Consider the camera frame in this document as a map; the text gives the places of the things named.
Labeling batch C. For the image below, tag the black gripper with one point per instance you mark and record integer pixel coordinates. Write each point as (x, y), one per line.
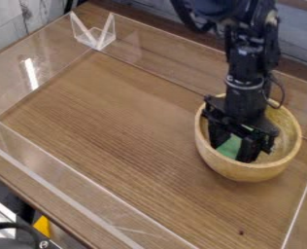
(241, 109)

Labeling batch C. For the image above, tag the green rectangular block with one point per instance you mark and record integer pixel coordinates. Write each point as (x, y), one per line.
(229, 148)

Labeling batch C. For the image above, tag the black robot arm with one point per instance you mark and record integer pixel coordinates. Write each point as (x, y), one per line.
(248, 24)

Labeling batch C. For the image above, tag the brown wooden bowl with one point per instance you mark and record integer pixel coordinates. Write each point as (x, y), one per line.
(269, 165)

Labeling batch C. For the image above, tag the yellow tag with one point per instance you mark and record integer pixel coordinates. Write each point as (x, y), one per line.
(41, 226)

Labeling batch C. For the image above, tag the clear acrylic corner bracket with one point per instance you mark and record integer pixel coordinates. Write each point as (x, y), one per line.
(97, 38)

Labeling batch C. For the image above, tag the clear acrylic tray wall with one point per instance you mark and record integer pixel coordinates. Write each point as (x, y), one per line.
(92, 214)

